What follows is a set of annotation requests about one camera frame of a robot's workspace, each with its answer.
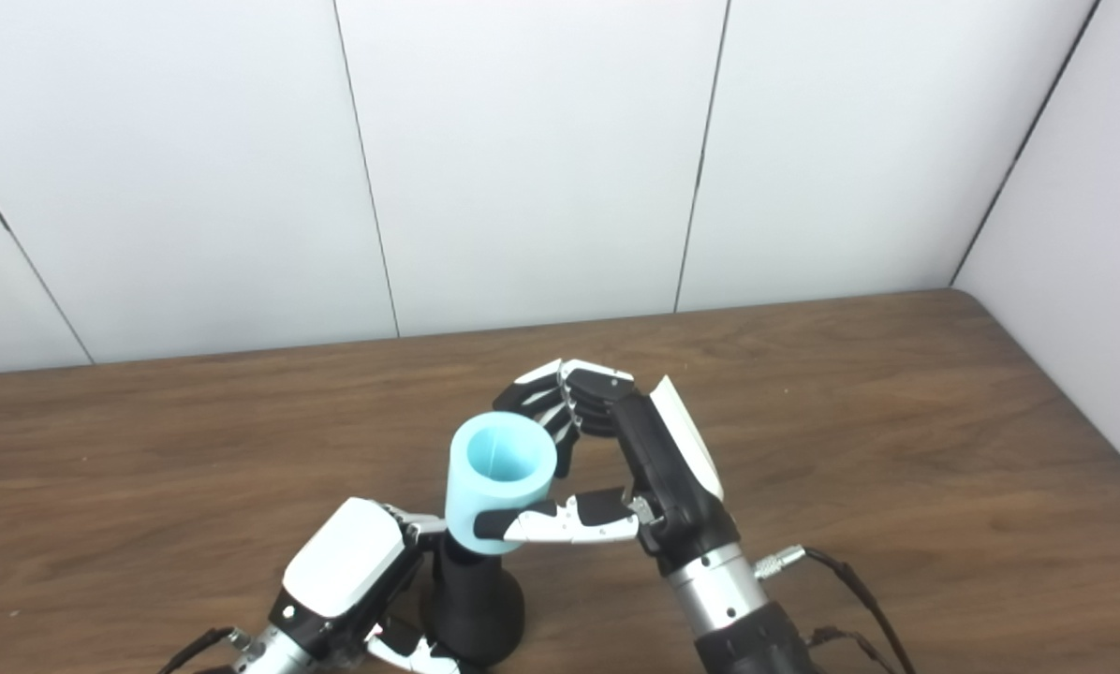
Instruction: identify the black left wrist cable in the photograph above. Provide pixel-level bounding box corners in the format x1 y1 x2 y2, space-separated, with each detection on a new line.
157 625 252 674

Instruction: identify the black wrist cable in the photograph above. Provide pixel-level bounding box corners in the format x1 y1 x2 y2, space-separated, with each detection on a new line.
755 546 917 674
157 625 252 674

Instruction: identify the black flared nozzle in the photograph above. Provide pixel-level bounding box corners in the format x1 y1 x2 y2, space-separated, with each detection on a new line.
432 538 525 667

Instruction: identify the light-blue hose piece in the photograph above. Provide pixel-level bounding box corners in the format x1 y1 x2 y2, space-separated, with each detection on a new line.
445 412 558 556

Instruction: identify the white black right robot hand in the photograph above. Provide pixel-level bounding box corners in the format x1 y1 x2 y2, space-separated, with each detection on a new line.
473 359 741 574

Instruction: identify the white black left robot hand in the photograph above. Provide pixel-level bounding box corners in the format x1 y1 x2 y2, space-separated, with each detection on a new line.
270 497 463 674

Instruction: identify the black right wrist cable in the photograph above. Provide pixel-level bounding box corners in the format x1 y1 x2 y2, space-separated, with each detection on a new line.
755 546 917 674

